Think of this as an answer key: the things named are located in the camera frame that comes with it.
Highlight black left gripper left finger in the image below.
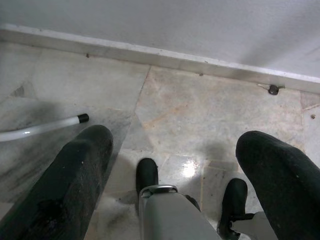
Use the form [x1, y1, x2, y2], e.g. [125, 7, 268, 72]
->
[0, 124, 114, 240]

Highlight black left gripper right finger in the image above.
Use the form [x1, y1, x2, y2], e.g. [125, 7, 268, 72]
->
[235, 130, 320, 240]

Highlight black robot right foot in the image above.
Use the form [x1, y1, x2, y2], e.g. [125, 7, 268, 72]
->
[217, 178, 249, 238]

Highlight black robot foot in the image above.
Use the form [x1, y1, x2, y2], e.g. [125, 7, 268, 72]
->
[217, 178, 249, 238]
[135, 157, 159, 201]

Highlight white table leg black cap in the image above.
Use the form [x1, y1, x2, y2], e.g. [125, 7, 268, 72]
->
[0, 113, 90, 143]

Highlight black robot left foot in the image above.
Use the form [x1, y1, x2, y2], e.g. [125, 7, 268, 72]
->
[135, 157, 159, 201]

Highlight black-headed key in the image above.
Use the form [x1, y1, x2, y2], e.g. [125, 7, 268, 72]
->
[257, 83, 286, 96]

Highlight silver robot left leg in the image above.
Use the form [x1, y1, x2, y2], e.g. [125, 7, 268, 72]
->
[138, 184, 222, 240]

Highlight white marble baseboard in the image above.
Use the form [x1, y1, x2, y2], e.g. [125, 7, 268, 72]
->
[0, 23, 320, 95]

